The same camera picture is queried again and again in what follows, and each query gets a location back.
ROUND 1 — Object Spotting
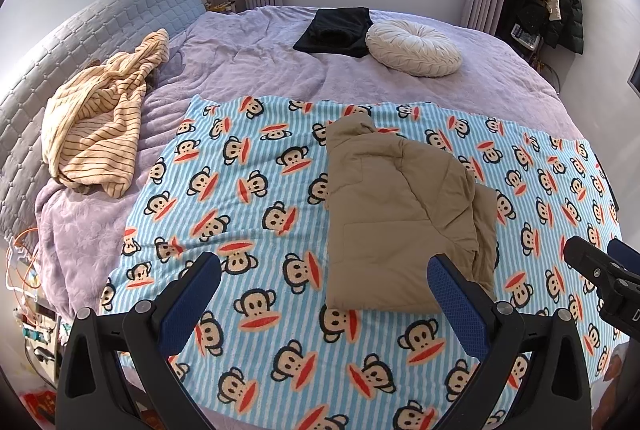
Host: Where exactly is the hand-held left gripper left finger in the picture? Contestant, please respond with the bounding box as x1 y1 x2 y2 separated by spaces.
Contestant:
56 252 222 430

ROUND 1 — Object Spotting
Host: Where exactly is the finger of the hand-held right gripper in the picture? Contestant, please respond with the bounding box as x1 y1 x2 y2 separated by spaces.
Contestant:
564 236 640 297
607 237 640 263

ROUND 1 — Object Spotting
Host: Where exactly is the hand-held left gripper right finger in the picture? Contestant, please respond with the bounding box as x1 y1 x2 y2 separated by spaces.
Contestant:
426 252 593 430

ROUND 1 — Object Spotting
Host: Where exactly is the tan puffer jacket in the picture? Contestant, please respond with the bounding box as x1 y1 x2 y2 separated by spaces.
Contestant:
325 114 498 315

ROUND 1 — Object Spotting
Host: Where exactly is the monkey print striped blanket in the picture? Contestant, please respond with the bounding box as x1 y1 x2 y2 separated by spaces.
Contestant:
97 95 623 430

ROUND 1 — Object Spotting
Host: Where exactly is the yellow striped garment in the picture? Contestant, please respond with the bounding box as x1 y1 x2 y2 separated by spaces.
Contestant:
41 28 171 198

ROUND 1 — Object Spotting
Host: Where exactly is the purple bed cover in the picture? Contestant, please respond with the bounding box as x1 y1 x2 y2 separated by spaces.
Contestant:
35 5 596 316

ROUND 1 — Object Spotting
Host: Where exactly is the round cream pillow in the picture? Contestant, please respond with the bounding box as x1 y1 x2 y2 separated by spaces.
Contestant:
365 21 462 77

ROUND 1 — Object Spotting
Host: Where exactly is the grey padded headboard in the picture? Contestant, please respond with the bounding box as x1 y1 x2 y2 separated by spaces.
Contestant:
0 0 207 241

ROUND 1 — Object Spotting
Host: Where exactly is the black folded cloth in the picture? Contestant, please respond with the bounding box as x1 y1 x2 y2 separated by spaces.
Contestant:
293 7 373 58

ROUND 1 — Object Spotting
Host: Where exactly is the orange cable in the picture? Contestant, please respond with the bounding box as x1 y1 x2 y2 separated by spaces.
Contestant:
7 229 43 293

